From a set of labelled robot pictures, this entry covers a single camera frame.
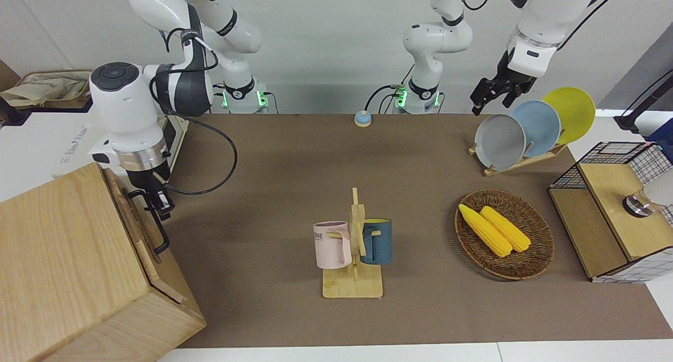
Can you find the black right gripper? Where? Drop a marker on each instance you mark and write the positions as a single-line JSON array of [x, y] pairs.
[[150, 180]]

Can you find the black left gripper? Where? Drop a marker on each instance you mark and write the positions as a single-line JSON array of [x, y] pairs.
[[507, 78]]

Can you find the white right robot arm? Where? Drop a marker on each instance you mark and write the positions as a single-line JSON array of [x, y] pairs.
[[126, 104]]

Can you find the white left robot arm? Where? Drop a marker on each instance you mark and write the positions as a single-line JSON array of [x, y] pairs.
[[436, 36]]

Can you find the grey plate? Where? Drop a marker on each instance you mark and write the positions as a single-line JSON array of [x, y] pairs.
[[497, 141]]

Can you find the light blue plate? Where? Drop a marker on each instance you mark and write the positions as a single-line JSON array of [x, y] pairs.
[[541, 123]]

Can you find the wooden plate rack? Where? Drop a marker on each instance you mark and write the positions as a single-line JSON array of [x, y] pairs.
[[518, 164]]

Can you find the yellow plate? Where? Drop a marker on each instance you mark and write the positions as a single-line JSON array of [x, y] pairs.
[[575, 110]]

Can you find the light wooden cabinet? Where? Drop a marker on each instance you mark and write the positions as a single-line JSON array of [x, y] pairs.
[[58, 257]]

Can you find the brown wicker basket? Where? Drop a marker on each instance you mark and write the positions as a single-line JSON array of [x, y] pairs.
[[531, 220]]

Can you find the yellow corn cob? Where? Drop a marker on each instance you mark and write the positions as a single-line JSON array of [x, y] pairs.
[[507, 229], [483, 230]]

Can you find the blue round bell button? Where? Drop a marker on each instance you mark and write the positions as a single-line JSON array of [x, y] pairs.
[[363, 119]]

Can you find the black stand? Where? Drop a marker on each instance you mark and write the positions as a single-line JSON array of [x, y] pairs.
[[644, 104]]

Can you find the blue object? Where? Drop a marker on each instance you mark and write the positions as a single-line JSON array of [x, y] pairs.
[[663, 138]]

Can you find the pink mug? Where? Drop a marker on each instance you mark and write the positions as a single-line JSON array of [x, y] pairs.
[[328, 246]]

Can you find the silver and white lamp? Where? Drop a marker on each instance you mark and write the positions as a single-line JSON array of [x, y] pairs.
[[639, 202]]

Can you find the dark blue mug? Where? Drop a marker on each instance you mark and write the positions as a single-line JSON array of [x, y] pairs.
[[381, 244]]

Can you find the wooden mug rack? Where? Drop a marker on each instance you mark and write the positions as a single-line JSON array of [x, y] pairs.
[[352, 286]]

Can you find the brown table mat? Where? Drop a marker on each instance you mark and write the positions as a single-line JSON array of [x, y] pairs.
[[420, 314]]

